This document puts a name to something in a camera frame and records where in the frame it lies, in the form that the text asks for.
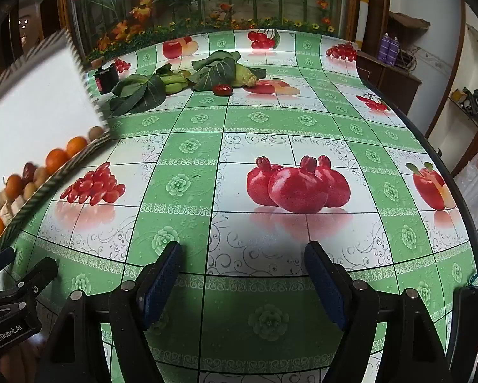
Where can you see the purple bottle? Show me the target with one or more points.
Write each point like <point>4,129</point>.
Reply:
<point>385,48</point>
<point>395,50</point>

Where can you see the white plastic bag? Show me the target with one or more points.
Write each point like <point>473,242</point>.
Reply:
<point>472,183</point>

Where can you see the dark tangled item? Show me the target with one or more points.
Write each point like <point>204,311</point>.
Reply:
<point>472,101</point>

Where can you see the small green fruit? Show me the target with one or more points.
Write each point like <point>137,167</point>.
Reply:
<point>185,73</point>

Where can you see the green fruit-printed tablecloth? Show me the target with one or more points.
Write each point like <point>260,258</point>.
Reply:
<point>262,127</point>

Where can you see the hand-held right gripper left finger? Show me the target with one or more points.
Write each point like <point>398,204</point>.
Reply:
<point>163,283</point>

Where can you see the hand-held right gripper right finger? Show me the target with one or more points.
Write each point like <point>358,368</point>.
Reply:
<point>326,287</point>

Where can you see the bok choy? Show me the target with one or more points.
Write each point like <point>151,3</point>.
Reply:
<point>217,68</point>
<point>137,93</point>

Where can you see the red jujube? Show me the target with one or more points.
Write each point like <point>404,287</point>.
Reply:
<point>29,170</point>
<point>223,89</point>

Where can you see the rough wooden slab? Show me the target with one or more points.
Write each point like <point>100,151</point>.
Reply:
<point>408,20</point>

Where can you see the low wooden cabinet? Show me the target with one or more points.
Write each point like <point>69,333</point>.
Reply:
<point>386,81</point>

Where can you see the artificial flower bamboo display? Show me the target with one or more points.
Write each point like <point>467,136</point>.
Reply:
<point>223,0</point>

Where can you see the kiwi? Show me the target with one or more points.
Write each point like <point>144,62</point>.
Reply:
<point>30,192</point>
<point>41,176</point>
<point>96,132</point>

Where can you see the white tray with striped rim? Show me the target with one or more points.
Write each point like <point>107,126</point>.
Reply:
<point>31,119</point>

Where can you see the black jar with red label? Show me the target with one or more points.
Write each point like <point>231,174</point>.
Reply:
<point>107,79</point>

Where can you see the sugarcane piece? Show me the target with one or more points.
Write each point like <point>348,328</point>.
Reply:
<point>18,204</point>
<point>5,215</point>

